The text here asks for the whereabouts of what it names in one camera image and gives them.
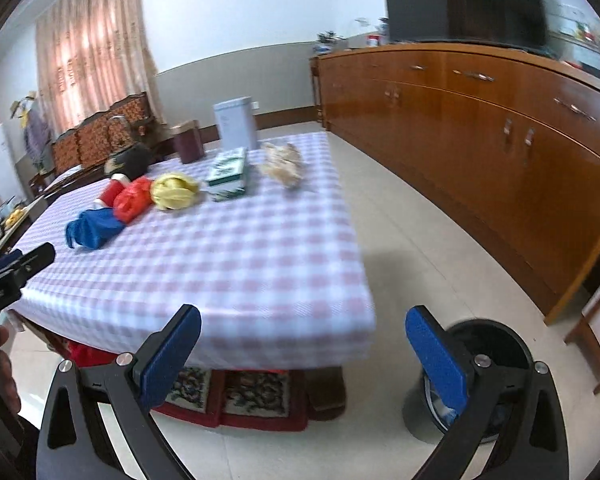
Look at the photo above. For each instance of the person's left hand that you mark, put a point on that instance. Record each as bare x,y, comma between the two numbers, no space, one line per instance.
7,365

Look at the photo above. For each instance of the carved wooden stand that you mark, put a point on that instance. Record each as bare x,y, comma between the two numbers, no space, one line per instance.
587,332

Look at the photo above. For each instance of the red paper cup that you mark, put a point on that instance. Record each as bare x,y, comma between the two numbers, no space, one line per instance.
110,192

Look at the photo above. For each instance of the green white carton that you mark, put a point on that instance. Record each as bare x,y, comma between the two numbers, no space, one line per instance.
227,172

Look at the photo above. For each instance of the pink beige curtain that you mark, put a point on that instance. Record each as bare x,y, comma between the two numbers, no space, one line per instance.
90,50

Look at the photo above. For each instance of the purple checked tablecloth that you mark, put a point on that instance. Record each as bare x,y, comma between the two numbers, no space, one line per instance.
230,270

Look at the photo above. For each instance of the yellow bag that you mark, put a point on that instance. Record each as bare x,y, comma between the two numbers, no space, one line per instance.
175,191

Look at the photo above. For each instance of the black flat television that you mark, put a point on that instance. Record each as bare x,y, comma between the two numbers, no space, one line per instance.
460,5

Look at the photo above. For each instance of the black plastic bucket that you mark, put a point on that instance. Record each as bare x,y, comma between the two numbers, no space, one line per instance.
500,340

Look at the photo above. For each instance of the beige bag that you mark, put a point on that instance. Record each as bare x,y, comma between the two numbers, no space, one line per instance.
282,165

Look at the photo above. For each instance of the tall white cabinet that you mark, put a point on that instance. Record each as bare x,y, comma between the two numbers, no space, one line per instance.
2,165

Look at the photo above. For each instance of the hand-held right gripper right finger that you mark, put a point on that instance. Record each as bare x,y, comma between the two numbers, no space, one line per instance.
437,357

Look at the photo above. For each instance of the patterned red rug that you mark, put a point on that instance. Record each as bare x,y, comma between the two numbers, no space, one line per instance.
250,395

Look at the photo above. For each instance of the black iron teapot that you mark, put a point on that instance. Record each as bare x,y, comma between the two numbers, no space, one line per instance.
130,160

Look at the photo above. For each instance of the small potted plant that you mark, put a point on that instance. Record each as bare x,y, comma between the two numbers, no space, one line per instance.
328,42

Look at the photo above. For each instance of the dark blue bag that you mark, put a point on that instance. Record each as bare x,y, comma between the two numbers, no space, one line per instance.
95,227

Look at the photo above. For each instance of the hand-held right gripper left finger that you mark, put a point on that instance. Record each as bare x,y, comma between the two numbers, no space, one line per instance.
172,355

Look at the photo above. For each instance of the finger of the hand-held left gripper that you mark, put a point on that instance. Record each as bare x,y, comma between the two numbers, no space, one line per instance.
32,260
2,262

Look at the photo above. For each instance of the white square tin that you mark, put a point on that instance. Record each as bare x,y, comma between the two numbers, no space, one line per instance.
235,122

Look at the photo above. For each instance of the maroon tin canister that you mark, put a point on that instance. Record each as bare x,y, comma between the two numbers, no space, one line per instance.
187,144

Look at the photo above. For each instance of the carved wooden bench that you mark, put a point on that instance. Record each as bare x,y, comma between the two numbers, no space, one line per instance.
80,142

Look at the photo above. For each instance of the red cloth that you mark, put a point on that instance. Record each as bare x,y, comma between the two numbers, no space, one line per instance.
87,355

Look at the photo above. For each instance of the orange bag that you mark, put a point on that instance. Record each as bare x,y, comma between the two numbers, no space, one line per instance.
132,200

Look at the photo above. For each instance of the small red white box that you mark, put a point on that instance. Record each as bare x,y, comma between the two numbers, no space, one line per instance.
374,40

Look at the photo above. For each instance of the long wooden sideboard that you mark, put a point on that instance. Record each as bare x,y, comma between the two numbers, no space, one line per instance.
480,150

